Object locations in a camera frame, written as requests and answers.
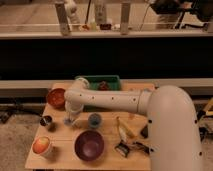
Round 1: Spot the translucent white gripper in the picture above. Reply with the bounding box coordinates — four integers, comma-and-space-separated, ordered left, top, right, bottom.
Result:
67, 108, 83, 119

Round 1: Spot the light blue towel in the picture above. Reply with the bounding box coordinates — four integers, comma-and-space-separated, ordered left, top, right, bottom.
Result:
63, 118, 77, 127

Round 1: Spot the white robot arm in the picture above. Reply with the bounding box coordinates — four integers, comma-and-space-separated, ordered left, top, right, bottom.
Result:
65, 77, 203, 171

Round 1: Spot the orange bowl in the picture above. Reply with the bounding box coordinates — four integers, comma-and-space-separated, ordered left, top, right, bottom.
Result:
46, 88, 65, 109

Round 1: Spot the small blue cup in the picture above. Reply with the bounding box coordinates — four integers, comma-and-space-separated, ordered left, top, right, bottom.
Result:
88, 113, 102, 129

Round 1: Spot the metal can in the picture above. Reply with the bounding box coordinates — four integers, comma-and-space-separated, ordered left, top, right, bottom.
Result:
40, 115, 54, 131

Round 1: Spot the purple bowl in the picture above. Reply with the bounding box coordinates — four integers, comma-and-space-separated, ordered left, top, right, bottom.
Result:
74, 130, 104, 162

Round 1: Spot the apple in white cup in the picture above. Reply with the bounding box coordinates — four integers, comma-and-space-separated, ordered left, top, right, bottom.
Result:
32, 137, 53, 158

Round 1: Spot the green plastic tray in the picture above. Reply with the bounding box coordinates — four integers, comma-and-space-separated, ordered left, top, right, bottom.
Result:
76, 75, 121, 91

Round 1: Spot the yellow banana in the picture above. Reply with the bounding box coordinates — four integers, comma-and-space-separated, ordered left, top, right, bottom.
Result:
116, 117, 136, 142

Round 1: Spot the orange carrot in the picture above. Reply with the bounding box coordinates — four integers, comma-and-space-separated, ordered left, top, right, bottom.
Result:
129, 113, 135, 120

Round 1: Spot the small black metal clip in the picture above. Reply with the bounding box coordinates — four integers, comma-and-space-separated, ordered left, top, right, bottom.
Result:
115, 141, 130, 158

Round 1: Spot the black rectangular block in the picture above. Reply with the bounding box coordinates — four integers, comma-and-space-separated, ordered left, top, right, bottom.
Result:
140, 124, 148, 138

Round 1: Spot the wheeled equipment stand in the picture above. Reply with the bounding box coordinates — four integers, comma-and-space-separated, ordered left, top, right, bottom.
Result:
197, 97, 213, 140

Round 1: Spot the black handled tool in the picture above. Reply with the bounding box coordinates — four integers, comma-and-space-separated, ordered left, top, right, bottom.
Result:
133, 142, 150, 154

